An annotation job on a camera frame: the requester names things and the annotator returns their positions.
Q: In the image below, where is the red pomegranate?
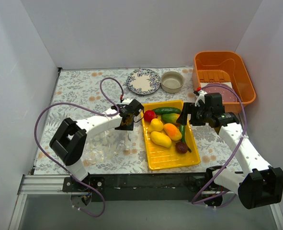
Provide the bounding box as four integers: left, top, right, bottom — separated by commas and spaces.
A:
143, 110, 157, 122

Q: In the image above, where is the green chili pepper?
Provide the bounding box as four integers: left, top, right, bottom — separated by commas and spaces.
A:
179, 125, 186, 144

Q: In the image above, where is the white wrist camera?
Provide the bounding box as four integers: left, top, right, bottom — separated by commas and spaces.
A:
193, 87, 207, 107
119, 98, 133, 106

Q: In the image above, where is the yellow plastic tray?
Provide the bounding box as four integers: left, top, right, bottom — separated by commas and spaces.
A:
139, 100, 201, 171

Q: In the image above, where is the green cucumber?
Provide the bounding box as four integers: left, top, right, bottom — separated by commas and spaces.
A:
152, 107, 181, 115

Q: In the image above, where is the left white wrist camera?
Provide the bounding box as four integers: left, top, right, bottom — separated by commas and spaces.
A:
119, 98, 133, 106

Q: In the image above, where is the yellow pear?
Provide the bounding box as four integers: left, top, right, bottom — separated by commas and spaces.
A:
147, 118, 164, 133

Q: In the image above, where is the orange mango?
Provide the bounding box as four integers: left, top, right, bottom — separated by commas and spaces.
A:
163, 123, 182, 141

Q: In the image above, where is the pink dotted plate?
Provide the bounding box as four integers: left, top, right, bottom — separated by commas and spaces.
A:
201, 82, 238, 103

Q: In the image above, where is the aluminium rail frame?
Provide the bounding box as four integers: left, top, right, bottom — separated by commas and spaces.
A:
10, 175, 283, 230

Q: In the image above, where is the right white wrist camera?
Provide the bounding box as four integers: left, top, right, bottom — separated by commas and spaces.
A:
193, 87, 207, 107

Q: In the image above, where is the orange plastic basin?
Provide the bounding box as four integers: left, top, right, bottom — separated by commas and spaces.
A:
192, 51, 256, 106

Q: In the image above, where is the beige ceramic bowl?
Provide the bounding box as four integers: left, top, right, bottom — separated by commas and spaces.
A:
161, 71, 184, 93

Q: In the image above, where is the clear zip top bag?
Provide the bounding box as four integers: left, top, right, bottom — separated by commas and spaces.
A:
82, 128, 139, 166

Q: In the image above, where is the dark purple fruit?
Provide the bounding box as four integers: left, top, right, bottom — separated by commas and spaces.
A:
175, 141, 188, 154

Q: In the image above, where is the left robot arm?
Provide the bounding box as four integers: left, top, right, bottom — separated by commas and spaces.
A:
50, 99, 144, 192

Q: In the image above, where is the blue floral plate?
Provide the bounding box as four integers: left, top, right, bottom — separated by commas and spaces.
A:
126, 69, 161, 95

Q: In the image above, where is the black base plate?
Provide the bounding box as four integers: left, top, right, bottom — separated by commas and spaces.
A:
61, 172, 234, 203

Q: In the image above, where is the floral tablecloth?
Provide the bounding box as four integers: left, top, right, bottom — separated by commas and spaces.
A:
34, 67, 241, 175

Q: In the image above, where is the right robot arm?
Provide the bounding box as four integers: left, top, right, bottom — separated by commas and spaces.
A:
177, 90, 283, 209

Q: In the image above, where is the green red mango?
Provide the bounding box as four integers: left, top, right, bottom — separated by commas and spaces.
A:
161, 113, 180, 125

